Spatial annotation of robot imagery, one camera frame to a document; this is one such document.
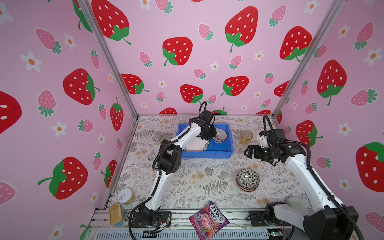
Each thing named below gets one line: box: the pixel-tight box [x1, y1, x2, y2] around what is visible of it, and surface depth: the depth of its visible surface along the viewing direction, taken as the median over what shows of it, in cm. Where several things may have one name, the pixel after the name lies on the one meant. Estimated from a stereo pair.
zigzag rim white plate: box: [182, 136, 210, 152], surface depth 100 cm
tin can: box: [117, 188, 135, 205], surface depth 78 cm
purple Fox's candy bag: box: [188, 200, 230, 240], surface depth 73 cm
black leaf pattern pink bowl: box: [236, 168, 260, 193], surface depth 84 cm
